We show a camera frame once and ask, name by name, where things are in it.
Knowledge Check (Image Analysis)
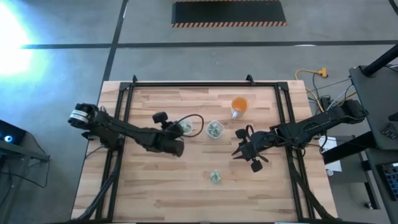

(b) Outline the black desk leg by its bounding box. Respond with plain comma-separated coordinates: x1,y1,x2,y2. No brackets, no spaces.
357,152,380,210

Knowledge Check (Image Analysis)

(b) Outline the grey metal stand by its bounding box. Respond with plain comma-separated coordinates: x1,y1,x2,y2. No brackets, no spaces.
0,136,50,164

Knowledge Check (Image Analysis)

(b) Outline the white paper sheet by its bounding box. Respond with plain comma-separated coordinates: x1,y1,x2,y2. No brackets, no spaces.
317,135,343,173

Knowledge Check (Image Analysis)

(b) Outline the black keyboard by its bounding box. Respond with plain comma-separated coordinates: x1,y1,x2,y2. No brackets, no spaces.
377,161,398,202

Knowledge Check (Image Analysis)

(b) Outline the grey desk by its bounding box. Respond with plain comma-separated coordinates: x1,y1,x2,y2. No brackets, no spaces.
365,147,398,224
348,64,398,151

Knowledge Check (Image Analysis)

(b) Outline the black power strip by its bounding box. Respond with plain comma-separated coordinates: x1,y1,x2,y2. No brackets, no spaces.
320,95,332,110

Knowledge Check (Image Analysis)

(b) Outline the yellow mug white handle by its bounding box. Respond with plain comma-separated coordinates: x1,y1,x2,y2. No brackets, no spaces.
230,96,249,120

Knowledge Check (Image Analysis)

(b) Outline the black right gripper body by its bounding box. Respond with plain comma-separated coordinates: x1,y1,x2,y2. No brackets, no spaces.
248,129,277,156

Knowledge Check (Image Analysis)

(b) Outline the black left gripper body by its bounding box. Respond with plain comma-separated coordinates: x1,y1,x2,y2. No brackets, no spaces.
147,127,181,150

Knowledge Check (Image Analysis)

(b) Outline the yellow extension cord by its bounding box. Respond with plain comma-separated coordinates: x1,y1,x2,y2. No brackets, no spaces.
294,67,329,110

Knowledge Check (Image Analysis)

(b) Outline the black computer blue light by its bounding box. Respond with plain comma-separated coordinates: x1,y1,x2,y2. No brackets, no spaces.
0,119,28,146

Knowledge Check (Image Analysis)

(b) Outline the black controller pad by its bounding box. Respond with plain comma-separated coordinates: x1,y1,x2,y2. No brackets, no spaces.
381,123,398,140

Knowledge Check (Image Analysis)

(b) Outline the black aluminium table frame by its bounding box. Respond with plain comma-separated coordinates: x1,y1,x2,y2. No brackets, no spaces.
73,81,335,223

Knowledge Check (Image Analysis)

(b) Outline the black vertical pole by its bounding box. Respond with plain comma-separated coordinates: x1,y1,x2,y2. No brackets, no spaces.
362,43,398,77

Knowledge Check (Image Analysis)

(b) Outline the clear plastic container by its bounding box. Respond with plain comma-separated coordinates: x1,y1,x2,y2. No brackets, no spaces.
178,119,193,136
205,119,225,139

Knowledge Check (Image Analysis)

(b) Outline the black hazard-striped mat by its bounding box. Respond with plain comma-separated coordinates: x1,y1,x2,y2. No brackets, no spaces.
170,0,287,28

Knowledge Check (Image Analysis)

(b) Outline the black desk support beam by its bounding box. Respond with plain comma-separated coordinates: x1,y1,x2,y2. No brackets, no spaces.
322,130,379,165

